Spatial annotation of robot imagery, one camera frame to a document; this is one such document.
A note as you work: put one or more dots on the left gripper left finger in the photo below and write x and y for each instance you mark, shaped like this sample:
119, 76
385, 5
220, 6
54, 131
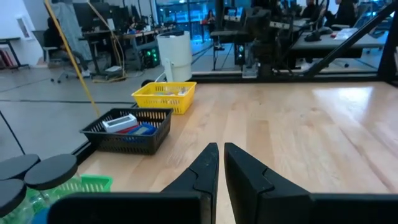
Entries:
199, 186

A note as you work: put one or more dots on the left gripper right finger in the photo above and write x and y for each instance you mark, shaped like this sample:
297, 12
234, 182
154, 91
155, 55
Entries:
248, 193

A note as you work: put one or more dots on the blue digital thermometer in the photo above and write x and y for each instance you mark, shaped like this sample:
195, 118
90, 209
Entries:
143, 129

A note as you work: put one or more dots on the red digital thermometer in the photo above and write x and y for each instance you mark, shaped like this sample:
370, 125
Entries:
126, 130

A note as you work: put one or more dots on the white digital thermometer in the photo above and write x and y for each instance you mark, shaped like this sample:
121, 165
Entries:
119, 123

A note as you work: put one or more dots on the hourglass with blue sand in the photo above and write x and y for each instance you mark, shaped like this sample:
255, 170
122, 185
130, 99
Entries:
18, 166

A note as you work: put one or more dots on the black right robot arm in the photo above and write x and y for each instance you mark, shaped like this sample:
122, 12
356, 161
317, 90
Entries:
264, 53

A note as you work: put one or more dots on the black plastic basket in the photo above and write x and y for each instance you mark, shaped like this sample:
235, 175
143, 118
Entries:
130, 146

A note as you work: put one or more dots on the yellow plastic basket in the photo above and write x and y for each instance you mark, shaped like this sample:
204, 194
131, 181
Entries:
155, 101

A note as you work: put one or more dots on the green plastic basket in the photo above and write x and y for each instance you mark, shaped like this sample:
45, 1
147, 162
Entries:
93, 183

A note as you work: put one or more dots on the black computer green lights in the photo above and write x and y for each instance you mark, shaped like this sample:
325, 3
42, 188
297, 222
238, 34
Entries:
150, 59

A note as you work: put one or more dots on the black computer tower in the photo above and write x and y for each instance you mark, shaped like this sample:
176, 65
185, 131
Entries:
240, 56

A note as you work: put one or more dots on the white cylindrical air purifier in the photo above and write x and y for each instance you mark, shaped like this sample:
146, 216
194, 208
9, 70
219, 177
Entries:
174, 49

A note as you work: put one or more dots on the person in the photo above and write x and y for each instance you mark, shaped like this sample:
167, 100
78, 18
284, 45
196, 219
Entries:
345, 14
309, 9
211, 17
53, 34

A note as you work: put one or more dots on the grey desk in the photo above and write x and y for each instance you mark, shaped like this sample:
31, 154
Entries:
342, 46

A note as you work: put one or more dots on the grey cloth cover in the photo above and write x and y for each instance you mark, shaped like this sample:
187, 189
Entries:
71, 28

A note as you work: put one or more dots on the silver arm base bracket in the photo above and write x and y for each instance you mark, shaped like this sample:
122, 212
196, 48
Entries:
250, 73

